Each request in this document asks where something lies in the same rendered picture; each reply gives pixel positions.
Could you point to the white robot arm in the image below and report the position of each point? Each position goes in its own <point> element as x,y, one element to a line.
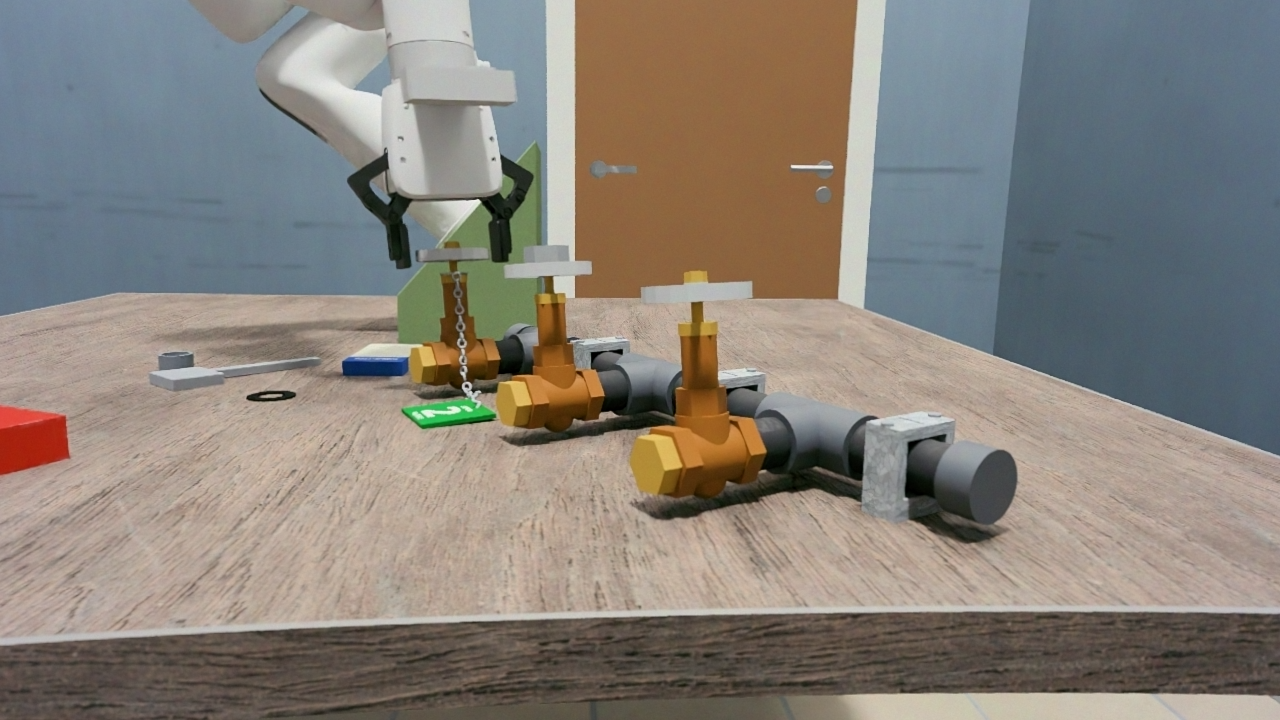
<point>308,72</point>

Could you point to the black rubber ring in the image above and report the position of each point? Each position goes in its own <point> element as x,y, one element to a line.
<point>255,397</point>

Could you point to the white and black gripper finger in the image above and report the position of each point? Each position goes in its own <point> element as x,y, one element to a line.
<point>499,228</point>
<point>391,217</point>

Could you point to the red flat block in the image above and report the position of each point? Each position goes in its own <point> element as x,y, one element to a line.
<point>31,438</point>

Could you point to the bag of cable ties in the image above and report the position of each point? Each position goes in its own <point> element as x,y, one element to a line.
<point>379,360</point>

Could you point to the green tag with silver chain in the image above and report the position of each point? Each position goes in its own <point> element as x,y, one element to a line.
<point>455,412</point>

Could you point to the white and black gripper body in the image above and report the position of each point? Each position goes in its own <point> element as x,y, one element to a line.
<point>446,151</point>

